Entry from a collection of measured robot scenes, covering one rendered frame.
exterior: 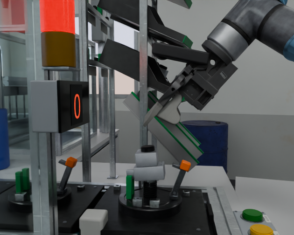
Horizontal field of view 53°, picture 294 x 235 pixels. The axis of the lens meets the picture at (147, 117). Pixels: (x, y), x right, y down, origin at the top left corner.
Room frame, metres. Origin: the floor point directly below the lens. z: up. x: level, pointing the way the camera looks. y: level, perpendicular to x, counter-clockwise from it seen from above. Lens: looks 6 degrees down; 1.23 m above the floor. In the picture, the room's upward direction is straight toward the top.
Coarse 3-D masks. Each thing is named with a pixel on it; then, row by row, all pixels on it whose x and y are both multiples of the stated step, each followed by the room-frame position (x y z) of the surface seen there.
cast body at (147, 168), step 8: (136, 152) 0.61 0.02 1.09; (144, 152) 0.61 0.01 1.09; (152, 152) 0.60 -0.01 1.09; (136, 160) 0.61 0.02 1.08; (144, 160) 0.60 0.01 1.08; (152, 160) 0.60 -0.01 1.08; (136, 168) 0.61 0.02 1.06; (144, 168) 0.60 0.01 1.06; (152, 168) 0.60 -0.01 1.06; (160, 168) 0.60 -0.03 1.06; (136, 176) 0.60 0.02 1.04; (144, 176) 0.60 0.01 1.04; (152, 176) 0.60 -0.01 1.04; (160, 176) 0.60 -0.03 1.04
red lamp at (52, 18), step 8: (40, 0) 0.43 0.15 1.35; (48, 0) 0.42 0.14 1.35; (56, 0) 0.42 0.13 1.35; (64, 0) 0.43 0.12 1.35; (72, 0) 0.44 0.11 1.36; (40, 8) 0.43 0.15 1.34; (48, 8) 0.42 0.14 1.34; (56, 8) 0.42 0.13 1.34; (64, 8) 0.43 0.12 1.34; (72, 8) 0.44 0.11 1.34; (40, 16) 0.44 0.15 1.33; (48, 16) 0.42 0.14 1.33; (56, 16) 0.42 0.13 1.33; (64, 16) 0.43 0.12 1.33; (72, 16) 0.44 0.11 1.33; (48, 24) 0.42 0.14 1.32; (56, 24) 0.42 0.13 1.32; (64, 24) 0.43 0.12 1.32; (72, 24) 0.44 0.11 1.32; (72, 32) 0.44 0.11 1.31
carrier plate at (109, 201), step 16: (112, 192) 0.70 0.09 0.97; (192, 192) 0.70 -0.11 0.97; (96, 208) 0.61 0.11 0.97; (112, 208) 0.61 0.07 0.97; (192, 208) 0.61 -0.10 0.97; (112, 224) 0.53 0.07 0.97; (128, 224) 0.53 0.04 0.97; (144, 224) 0.53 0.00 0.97; (160, 224) 0.53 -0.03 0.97; (176, 224) 0.53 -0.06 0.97; (192, 224) 0.53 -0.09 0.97
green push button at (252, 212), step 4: (244, 212) 0.58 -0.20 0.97; (248, 212) 0.58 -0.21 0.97; (252, 212) 0.58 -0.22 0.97; (256, 212) 0.58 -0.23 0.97; (260, 212) 0.58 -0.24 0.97; (244, 216) 0.58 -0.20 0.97; (248, 216) 0.57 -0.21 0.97; (252, 216) 0.57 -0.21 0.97; (256, 216) 0.57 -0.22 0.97; (260, 216) 0.57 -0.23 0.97; (248, 220) 0.57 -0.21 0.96; (252, 220) 0.56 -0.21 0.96; (256, 220) 0.56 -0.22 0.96; (260, 220) 0.57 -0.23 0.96
